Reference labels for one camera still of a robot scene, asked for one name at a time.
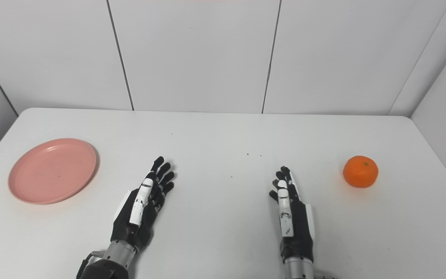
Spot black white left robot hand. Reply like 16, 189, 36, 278
110, 156, 176, 252

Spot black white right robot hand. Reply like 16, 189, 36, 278
268, 166, 317, 265

